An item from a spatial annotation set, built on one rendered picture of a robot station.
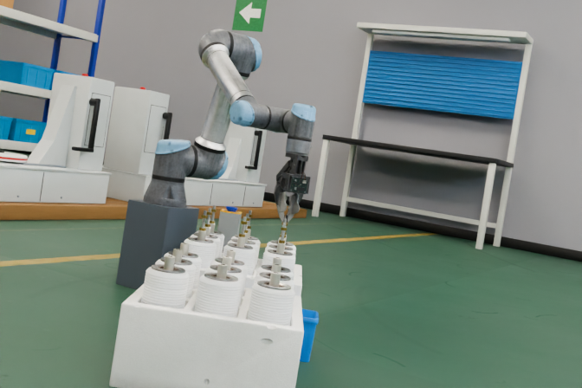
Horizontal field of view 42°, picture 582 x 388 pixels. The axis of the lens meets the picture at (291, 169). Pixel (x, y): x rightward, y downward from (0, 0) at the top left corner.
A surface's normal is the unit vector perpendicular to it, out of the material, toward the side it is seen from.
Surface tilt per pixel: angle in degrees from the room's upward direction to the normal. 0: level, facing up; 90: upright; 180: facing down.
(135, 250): 90
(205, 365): 90
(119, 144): 90
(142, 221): 90
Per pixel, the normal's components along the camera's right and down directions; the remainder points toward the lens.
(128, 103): -0.47, -0.05
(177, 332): 0.00, 0.02
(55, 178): 0.87, 0.15
